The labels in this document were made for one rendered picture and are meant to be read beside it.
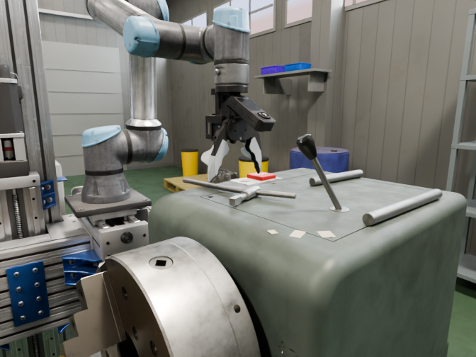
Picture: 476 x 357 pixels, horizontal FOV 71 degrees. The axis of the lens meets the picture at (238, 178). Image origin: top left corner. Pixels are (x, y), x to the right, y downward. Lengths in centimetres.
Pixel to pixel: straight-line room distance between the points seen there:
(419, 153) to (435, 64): 89
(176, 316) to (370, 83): 406
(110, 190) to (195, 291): 69
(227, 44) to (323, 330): 54
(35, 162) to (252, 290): 91
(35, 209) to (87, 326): 69
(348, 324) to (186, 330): 23
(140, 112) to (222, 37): 50
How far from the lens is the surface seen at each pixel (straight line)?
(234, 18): 73
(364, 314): 57
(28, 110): 125
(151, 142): 114
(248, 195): 71
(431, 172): 399
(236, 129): 72
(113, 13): 91
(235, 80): 71
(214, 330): 47
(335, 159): 369
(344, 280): 48
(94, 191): 113
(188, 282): 48
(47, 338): 139
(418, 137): 403
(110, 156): 110
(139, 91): 113
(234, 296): 49
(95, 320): 56
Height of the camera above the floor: 145
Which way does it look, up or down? 12 degrees down
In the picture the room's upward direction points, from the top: straight up
